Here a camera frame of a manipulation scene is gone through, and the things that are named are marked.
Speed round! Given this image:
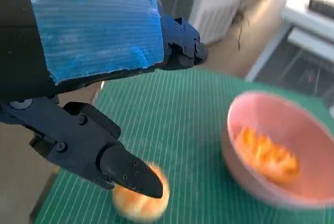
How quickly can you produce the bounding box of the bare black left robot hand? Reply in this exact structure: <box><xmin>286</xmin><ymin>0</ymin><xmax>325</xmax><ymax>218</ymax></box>
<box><xmin>0</xmin><ymin>0</ymin><xmax>209</xmax><ymax>198</ymax></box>

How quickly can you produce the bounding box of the round toy bread bun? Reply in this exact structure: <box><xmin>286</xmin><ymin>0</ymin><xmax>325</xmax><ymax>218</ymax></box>
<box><xmin>112</xmin><ymin>163</ymin><xmax>170</xmax><ymax>222</ymax></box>

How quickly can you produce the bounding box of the pink bowl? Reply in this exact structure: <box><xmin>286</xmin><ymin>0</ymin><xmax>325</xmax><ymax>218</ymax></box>
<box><xmin>221</xmin><ymin>90</ymin><xmax>334</xmax><ymax>210</ymax></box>

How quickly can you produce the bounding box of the square orange toy bread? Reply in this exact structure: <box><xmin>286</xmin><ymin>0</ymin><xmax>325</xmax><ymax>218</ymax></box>
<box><xmin>234</xmin><ymin>126</ymin><xmax>300</xmax><ymax>184</ymax></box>

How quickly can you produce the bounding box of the green cutting mat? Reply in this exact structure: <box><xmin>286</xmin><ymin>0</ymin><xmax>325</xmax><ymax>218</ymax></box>
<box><xmin>33</xmin><ymin>67</ymin><xmax>334</xmax><ymax>224</ymax></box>

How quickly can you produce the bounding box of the small white mesh cabinet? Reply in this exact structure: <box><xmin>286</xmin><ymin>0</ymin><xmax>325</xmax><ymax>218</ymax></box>
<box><xmin>187</xmin><ymin>0</ymin><xmax>261</xmax><ymax>44</ymax></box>

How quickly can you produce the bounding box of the large white mesh cabinet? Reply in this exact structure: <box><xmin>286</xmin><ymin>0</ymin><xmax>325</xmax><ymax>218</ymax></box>
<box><xmin>245</xmin><ymin>0</ymin><xmax>334</xmax><ymax>99</ymax></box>

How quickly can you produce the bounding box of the black rectangular object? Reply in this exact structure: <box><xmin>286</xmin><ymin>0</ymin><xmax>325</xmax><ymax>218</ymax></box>
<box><xmin>309</xmin><ymin>0</ymin><xmax>334</xmax><ymax>13</ymax></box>

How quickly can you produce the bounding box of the thin black cable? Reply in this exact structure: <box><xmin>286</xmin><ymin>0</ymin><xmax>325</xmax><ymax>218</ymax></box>
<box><xmin>236</xmin><ymin>0</ymin><xmax>253</xmax><ymax>51</ymax></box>

